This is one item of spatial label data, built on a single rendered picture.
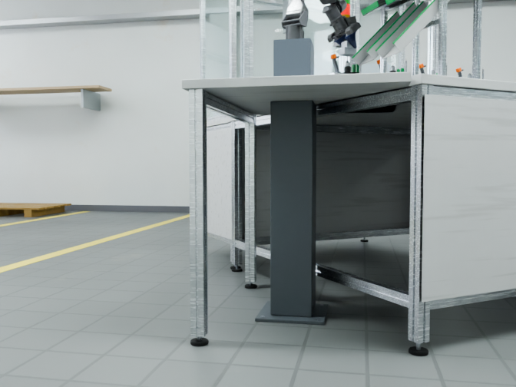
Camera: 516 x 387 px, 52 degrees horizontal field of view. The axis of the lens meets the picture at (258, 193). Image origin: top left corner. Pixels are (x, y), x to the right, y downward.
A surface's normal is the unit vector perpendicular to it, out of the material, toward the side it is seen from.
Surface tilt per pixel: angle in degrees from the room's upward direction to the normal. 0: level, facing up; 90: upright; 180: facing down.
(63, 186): 90
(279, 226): 90
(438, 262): 90
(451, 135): 90
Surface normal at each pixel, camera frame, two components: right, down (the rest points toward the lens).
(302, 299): -0.19, 0.05
